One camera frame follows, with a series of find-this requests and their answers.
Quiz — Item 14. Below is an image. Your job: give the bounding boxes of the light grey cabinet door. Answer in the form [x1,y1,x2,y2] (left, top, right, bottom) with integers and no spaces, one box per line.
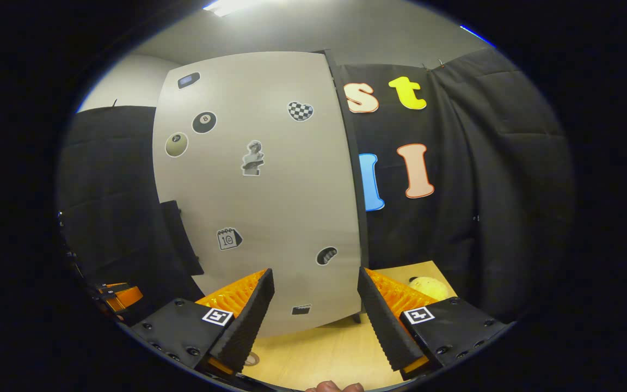
[152,51,362,337]

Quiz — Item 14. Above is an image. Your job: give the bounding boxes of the long ceiling light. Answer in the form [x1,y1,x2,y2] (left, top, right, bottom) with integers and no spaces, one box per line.
[203,0,292,17]

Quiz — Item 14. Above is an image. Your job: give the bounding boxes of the yellow plush toy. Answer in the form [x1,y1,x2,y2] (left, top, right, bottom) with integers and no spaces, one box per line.
[407,277,450,301]

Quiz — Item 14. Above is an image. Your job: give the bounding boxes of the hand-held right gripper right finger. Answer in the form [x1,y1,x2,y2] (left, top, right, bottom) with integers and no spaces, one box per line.
[357,267,510,382]

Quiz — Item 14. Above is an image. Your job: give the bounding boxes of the black backdrop cloth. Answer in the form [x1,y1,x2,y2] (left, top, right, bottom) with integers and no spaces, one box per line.
[58,48,575,327]

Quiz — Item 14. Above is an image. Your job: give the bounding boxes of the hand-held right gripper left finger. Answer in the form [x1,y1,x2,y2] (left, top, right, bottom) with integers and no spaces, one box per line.
[131,268,275,376]

